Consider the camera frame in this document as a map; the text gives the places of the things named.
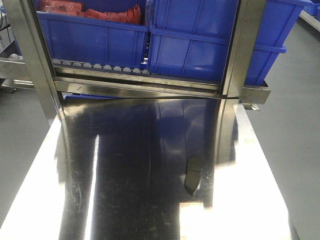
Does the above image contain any brake pad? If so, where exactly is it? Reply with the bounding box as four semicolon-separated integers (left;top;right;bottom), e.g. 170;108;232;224
184;155;201;196

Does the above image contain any right blue plastic bin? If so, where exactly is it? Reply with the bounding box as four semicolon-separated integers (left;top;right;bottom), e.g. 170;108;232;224
147;0;312;86

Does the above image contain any blue plastic bin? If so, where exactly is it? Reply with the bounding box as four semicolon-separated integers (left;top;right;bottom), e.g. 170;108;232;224
34;0;149;69
147;0;312;86

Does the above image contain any red mesh bag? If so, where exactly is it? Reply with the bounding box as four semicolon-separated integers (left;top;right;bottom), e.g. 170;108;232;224
37;0;142;25

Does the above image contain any roller track with wheels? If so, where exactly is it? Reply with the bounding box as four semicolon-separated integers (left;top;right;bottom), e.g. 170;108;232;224
51;58;151;75

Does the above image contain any left blue plastic bin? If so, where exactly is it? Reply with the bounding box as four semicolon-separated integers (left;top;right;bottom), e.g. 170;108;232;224
34;0;149;69

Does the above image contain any stainless steel rack frame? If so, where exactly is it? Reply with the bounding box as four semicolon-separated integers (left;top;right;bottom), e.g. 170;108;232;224
0;0;271;123

